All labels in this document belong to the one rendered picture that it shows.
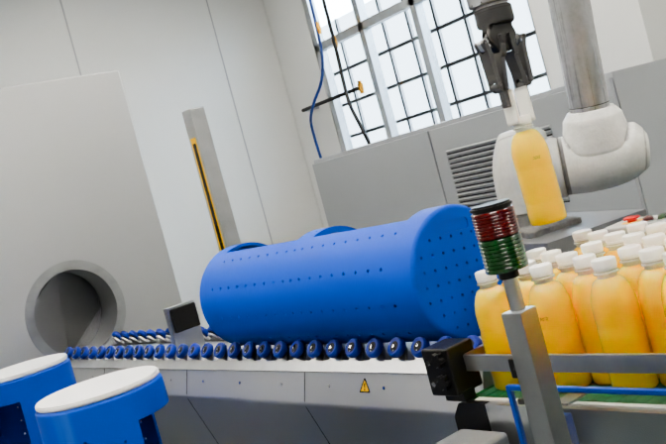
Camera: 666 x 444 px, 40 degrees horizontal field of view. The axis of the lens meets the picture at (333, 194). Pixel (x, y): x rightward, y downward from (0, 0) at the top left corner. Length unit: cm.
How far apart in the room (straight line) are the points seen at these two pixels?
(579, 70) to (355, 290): 83
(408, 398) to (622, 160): 84
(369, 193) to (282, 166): 292
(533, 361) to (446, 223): 63
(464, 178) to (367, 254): 211
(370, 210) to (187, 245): 268
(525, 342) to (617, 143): 112
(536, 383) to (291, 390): 106
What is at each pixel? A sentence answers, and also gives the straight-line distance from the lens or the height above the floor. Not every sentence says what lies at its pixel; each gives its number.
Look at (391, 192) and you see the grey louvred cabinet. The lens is 450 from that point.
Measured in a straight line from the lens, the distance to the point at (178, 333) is 296.
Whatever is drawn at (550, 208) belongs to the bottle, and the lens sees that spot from 183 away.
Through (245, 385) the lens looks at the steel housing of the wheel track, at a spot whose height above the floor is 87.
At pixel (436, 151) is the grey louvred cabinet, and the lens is 416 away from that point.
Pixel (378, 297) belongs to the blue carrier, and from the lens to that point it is 194.
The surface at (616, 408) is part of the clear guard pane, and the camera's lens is 145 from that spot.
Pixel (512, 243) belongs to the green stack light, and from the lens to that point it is 133.
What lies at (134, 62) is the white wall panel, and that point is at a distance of 720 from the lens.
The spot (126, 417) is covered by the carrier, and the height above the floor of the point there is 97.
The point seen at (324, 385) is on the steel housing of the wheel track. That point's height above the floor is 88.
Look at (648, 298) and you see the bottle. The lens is 152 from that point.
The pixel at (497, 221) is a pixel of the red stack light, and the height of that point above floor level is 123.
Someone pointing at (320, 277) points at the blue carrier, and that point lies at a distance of 209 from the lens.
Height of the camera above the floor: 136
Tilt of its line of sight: 1 degrees down
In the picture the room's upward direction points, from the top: 15 degrees counter-clockwise
